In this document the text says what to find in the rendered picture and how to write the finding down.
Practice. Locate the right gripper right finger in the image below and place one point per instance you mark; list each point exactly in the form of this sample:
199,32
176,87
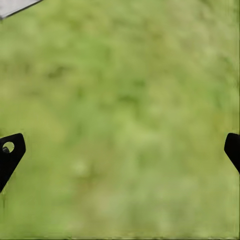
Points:
232,149

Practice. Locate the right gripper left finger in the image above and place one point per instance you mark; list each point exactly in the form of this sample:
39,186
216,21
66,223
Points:
12,149

